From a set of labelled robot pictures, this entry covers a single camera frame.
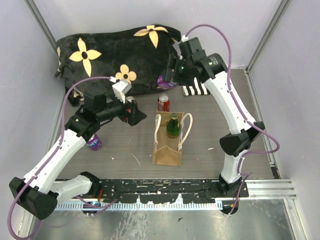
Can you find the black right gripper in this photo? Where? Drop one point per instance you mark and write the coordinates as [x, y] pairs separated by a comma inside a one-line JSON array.
[[174, 62]]

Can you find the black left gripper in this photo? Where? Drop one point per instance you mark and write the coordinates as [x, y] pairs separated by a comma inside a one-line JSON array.
[[134, 117]]

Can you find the purple fanta can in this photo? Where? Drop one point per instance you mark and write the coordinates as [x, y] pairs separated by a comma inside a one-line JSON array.
[[166, 82], [94, 143]]

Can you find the red cola can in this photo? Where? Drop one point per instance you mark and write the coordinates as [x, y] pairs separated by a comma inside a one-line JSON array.
[[130, 100], [163, 103]]

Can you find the green glass bottle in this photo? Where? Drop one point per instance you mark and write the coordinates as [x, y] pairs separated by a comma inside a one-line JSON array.
[[173, 126]]

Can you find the watermelon print canvas bag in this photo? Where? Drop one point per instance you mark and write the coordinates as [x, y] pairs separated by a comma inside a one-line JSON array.
[[167, 151]]

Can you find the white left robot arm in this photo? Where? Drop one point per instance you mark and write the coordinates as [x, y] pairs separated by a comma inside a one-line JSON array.
[[37, 192]]

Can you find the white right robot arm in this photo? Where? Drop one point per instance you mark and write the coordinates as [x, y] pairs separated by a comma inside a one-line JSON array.
[[243, 128]]

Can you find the black white striped cloth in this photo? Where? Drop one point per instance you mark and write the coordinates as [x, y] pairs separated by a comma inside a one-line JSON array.
[[197, 88]]

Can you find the black floral plush blanket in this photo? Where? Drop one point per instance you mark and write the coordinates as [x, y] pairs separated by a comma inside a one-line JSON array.
[[138, 55]]

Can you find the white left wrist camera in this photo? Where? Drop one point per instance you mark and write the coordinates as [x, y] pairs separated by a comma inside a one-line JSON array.
[[120, 89]]

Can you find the white slotted cable duct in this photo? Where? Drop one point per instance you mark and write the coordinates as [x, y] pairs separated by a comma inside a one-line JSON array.
[[176, 206]]

